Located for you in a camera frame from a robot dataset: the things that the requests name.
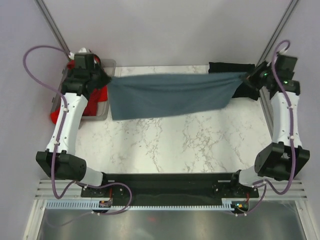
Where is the red t shirt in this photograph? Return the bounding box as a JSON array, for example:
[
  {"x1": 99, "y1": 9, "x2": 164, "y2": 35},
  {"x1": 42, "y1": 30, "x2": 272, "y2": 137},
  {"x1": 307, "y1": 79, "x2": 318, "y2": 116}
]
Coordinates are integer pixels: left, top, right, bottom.
[{"x1": 49, "y1": 56, "x2": 110, "y2": 126}]

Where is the clear plastic bin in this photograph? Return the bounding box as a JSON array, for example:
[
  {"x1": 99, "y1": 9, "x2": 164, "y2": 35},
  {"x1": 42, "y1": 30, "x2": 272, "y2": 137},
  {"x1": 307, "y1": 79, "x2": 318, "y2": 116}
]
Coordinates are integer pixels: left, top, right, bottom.
[{"x1": 50, "y1": 58, "x2": 117, "y2": 124}]

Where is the blue-grey t shirt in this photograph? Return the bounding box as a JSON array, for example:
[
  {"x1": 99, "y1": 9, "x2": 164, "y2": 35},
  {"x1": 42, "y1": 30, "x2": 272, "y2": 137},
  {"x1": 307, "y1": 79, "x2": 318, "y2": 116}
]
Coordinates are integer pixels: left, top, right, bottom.
[{"x1": 107, "y1": 73, "x2": 242, "y2": 121}]

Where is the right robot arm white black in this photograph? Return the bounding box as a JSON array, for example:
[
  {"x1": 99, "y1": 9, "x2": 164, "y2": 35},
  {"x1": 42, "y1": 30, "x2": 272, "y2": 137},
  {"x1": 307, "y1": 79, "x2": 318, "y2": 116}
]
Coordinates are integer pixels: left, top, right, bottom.
[{"x1": 229, "y1": 52, "x2": 310, "y2": 197}]

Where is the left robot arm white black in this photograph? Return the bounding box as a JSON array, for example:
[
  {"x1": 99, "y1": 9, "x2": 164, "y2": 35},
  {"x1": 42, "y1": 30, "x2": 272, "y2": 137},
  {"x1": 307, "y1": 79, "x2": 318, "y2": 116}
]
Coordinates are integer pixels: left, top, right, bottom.
[{"x1": 36, "y1": 52, "x2": 111, "y2": 197}]

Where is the folded black t shirt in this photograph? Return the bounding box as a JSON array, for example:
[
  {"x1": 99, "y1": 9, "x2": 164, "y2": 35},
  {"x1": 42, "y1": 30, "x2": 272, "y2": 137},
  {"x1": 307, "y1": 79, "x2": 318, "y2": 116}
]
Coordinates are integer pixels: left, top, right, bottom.
[{"x1": 208, "y1": 61, "x2": 260, "y2": 101}]

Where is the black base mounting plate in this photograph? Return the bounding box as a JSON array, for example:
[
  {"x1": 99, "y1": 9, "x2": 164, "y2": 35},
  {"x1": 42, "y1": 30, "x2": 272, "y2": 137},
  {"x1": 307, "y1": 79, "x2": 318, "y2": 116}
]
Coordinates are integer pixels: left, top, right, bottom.
[{"x1": 79, "y1": 172, "x2": 260, "y2": 201}]

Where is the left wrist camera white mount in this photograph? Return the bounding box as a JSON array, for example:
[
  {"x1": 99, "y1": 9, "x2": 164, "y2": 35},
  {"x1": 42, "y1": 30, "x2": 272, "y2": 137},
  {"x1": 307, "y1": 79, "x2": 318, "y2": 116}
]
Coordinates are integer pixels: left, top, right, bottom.
[{"x1": 68, "y1": 47, "x2": 91, "y2": 60}]

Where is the right aluminium frame post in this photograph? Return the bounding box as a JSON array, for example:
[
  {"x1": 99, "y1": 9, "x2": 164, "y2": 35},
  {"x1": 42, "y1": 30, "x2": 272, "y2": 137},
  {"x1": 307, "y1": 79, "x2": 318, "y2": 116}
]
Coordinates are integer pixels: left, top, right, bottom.
[{"x1": 257, "y1": 0, "x2": 300, "y2": 65}]

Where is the aluminium frame post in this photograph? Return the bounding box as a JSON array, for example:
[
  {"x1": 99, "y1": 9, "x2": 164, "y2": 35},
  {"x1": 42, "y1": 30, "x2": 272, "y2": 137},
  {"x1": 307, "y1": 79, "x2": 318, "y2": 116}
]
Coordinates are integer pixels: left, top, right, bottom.
[
  {"x1": 257, "y1": 0, "x2": 300, "y2": 65},
  {"x1": 34, "y1": 0, "x2": 70, "y2": 58}
]

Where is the left aluminium frame post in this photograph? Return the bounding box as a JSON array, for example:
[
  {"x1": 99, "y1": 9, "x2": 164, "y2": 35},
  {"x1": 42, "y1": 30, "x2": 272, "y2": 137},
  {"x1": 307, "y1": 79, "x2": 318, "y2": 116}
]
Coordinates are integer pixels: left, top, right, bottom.
[{"x1": 34, "y1": 0, "x2": 70, "y2": 58}]

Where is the light blue cable duct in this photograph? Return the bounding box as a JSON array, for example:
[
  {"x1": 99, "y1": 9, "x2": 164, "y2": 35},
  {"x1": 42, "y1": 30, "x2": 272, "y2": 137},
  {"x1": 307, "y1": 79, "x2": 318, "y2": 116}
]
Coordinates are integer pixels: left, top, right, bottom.
[{"x1": 45, "y1": 199, "x2": 234, "y2": 211}]

